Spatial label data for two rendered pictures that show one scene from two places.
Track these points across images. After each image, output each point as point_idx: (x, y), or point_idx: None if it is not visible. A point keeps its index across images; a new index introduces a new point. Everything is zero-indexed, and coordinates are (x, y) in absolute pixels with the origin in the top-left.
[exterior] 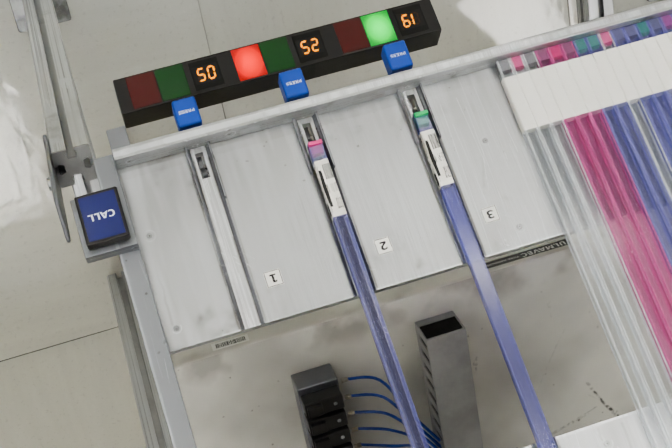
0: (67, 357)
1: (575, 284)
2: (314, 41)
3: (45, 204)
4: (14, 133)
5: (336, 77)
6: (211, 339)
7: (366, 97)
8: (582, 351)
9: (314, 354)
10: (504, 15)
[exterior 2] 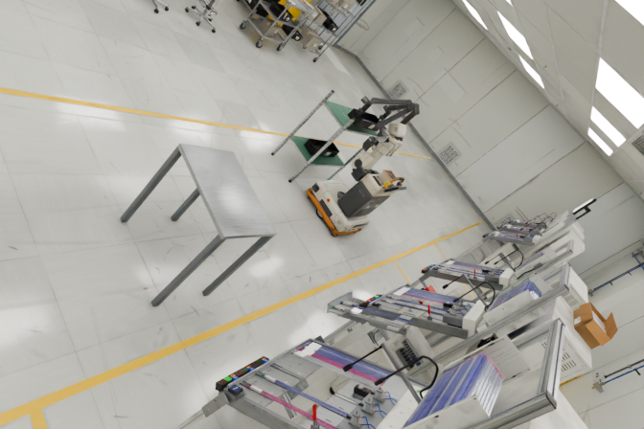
0: None
1: (411, 335)
2: (372, 298)
3: (320, 397)
4: (310, 382)
5: None
6: (396, 311)
7: (383, 297)
8: (419, 347)
9: (395, 348)
10: (359, 349)
